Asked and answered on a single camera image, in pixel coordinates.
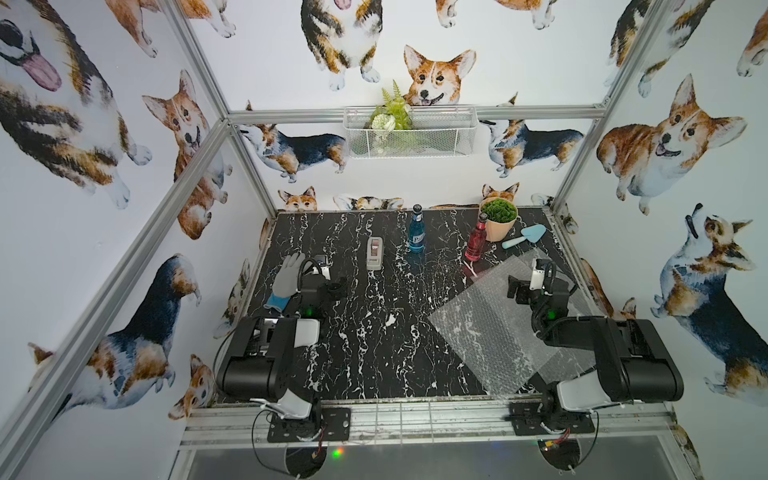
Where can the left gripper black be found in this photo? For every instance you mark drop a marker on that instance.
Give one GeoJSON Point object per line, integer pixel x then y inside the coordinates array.
{"type": "Point", "coordinates": [330, 285]}

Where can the grey work glove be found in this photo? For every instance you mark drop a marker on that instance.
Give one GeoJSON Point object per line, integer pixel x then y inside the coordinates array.
{"type": "Point", "coordinates": [285, 283]}

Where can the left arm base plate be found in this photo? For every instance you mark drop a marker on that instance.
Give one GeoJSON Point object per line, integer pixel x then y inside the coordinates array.
{"type": "Point", "coordinates": [326, 424]}

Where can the bubble wrap sheet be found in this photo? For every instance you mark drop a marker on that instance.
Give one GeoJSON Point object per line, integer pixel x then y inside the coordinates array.
{"type": "Point", "coordinates": [562, 350]}
{"type": "Point", "coordinates": [492, 334]}

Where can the teal garden trowel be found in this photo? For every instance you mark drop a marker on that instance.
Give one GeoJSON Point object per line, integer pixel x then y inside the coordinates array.
{"type": "Point", "coordinates": [531, 234]}

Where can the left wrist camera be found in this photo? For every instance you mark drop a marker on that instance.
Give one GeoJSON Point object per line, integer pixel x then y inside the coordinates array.
{"type": "Point", "coordinates": [321, 264]}

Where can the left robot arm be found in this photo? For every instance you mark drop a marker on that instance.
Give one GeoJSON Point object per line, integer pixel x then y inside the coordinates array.
{"type": "Point", "coordinates": [260, 366]}

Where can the aluminium front rail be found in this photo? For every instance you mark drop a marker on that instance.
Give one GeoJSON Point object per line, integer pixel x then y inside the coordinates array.
{"type": "Point", "coordinates": [378, 423]}

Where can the white wire wall basket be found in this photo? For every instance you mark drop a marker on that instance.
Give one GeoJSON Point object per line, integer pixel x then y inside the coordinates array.
{"type": "Point", "coordinates": [437, 132]}

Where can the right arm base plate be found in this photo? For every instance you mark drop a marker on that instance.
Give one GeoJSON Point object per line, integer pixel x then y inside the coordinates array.
{"type": "Point", "coordinates": [533, 419]}

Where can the grey tape dispenser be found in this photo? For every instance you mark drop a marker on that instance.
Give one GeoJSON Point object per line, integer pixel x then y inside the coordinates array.
{"type": "Point", "coordinates": [374, 254]}

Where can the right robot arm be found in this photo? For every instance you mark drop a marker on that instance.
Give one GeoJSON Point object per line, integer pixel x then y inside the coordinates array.
{"type": "Point", "coordinates": [632, 364]}

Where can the artificial fern with flower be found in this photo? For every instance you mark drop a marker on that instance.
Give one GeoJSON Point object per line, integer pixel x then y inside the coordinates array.
{"type": "Point", "coordinates": [393, 115]}

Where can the red wine bottle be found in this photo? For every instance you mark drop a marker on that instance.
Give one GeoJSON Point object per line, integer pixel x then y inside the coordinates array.
{"type": "Point", "coordinates": [477, 239]}

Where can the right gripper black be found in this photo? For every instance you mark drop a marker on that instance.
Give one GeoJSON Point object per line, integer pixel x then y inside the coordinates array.
{"type": "Point", "coordinates": [523, 294]}

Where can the blue wine bottle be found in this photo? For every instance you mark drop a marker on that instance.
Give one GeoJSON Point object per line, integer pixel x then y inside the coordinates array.
{"type": "Point", "coordinates": [416, 232]}

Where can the potted green plant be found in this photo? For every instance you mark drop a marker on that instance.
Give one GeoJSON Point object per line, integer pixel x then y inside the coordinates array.
{"type": "Point", "coordinates": [501, 216]}

